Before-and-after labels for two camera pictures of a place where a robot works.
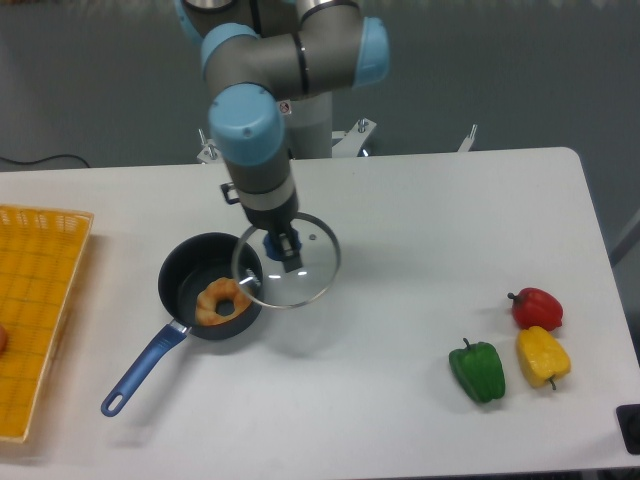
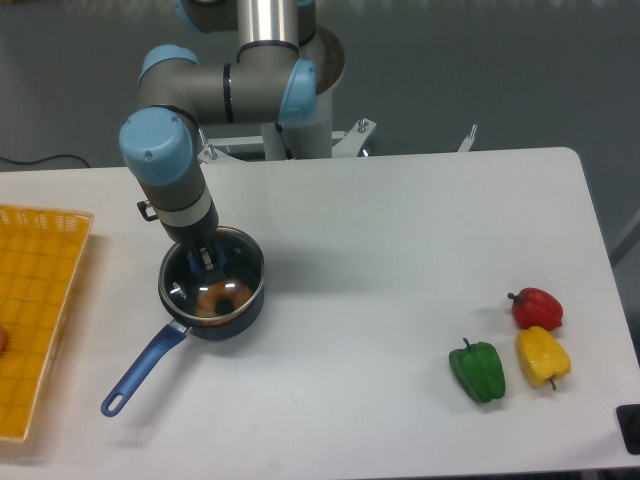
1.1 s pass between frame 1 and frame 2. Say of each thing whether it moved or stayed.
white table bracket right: stayed
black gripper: moved
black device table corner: stayed
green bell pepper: stayed
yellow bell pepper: stayed
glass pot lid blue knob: moved
